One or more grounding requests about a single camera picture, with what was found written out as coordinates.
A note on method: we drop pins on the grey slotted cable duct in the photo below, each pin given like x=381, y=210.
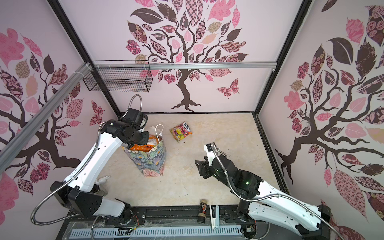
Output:
x=157, y=233

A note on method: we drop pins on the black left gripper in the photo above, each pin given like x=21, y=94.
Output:
x=144, y=140

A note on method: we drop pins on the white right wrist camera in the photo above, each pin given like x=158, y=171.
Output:
x=210, y=153

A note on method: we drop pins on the orange snack packet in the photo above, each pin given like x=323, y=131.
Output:
x=152, y=142

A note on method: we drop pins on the brown cylindrical bottle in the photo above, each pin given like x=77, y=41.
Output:
x=202, y=211

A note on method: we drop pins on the aluminium rail back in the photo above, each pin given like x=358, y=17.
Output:
x=188, y=66

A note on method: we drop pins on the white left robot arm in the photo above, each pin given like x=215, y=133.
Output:
x=77, y=192

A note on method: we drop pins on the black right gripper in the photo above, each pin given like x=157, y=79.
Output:
x=204, y=168

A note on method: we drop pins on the floral paper gift bag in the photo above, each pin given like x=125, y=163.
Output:
x=151, y=164

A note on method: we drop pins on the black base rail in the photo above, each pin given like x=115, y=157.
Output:
x=176, y=216

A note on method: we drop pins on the white clip bracket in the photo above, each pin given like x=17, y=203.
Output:
x=215, y=216

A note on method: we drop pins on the aluminium rail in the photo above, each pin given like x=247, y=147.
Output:
x=188, y=66
x=12, y=149

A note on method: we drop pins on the yellow-pink Fox's candy packet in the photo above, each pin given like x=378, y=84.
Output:
x=181, y=131

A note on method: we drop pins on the aluminium rail left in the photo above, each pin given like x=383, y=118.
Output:
x=12, y=149

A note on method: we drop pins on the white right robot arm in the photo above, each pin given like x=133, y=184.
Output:
x=260, y=201

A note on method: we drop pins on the black wire basket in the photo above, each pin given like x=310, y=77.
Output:
x=119, y=76

